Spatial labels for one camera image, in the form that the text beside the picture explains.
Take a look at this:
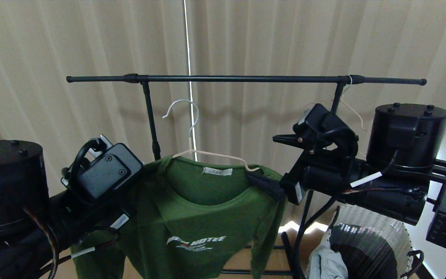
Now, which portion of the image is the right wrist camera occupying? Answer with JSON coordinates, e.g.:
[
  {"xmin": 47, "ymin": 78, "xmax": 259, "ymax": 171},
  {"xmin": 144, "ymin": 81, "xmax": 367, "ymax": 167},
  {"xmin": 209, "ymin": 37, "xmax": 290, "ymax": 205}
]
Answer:
[{"xmin": 293, "ymin": 103, "xmax": 360, "ymax": 157}]

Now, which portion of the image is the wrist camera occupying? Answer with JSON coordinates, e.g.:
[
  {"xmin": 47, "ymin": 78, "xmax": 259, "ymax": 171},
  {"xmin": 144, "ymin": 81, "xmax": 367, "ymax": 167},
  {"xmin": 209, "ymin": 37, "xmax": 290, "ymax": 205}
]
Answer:
[
  {"xmin": 61, "ymin": 135, "xmax": 144, "ymax": 205},
  {"xmin": 293, "ymin": 103, "xmax": 360, "ymax": 157}
]

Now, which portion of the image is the white laundry basket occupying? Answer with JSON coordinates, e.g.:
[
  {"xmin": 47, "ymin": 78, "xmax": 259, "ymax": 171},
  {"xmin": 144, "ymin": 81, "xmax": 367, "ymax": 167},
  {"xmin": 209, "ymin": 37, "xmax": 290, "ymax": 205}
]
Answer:
[{"xmin": 326, "ymin": 205, "xmax": 425, "ymax": 279}]

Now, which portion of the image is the pale grey garment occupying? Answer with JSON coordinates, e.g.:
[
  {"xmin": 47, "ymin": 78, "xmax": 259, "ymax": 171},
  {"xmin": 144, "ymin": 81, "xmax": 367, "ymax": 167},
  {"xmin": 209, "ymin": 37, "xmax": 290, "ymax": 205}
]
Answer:
[{"xmin": 306, "ymin": 229, "xmax": 348, "ymax": 279}]

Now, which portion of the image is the green printed shirt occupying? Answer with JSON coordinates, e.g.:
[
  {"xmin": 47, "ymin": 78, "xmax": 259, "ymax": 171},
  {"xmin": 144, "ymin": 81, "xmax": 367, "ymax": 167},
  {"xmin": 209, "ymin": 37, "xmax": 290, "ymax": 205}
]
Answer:
[{"xmin": 71, "ymin": 155, "xmax": 287, "ymax": 279}]

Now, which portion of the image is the black clothes rack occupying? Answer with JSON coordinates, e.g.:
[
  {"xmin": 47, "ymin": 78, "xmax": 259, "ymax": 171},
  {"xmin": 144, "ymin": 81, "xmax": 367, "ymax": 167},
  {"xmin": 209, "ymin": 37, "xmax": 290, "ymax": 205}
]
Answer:
[{"xmin": 66, "ymin": 74, "xmax": 427, "ymax": 277}]

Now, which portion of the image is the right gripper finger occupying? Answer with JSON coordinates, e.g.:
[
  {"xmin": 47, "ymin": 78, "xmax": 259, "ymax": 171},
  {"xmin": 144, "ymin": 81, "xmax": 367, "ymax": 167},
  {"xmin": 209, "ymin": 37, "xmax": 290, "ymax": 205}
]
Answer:
[
  {"xmin": 273, "ymin": 134, "xmax": 305, "ymax": 148},
  {"xmin": 246, "ymin": 172, "xmax": 287, "ymax": 202}
]

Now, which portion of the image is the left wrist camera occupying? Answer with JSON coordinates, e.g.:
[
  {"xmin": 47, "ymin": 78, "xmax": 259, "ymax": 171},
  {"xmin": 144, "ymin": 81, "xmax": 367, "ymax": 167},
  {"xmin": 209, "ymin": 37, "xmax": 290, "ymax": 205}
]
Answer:
[{"xmin": 61, "ymin": 135, "xmax": 144, "ymax": 205}]

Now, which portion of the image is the pink clothes hanger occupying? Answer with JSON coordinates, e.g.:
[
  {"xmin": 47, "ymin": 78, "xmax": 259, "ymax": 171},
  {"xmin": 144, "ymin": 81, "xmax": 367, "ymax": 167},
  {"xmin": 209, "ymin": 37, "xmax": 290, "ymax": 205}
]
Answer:
[
  {"xmin": 162, "ymin": 99, "xmax": 260, "ymax": 172},
  {"xmin": 304, "ymin": 91, "xmax": 369, "ymax": 134}
]

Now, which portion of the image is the beige curtain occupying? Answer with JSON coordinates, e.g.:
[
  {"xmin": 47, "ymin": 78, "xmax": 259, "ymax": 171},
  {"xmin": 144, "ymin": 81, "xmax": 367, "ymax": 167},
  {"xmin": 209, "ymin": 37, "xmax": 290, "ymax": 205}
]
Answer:
[{"xmin": 0, "ymin": 0, "xmax": 446, "ymax": 233}]

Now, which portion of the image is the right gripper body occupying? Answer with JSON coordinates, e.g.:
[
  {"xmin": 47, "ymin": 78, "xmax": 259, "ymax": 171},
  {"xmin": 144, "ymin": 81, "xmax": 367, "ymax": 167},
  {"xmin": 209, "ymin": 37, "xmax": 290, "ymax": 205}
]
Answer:
[{"xmin": 280, "ymin": 152, "xmax": 431, "ymax": 227}]

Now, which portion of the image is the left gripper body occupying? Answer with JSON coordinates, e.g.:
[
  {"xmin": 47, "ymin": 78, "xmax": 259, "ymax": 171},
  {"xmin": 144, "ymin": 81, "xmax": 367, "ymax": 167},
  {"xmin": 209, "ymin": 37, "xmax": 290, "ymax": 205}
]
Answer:
[{"xmin": 0, "ymin": 193, "xmax": 136, "ymax": 279}]

